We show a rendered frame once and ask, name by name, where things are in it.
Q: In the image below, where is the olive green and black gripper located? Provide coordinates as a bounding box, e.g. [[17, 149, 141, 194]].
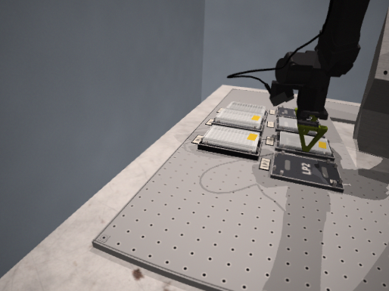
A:
[[295, 87, 328, 152]]

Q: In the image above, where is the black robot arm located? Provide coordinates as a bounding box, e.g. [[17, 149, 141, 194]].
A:
[[269, 0, 370, 110]]

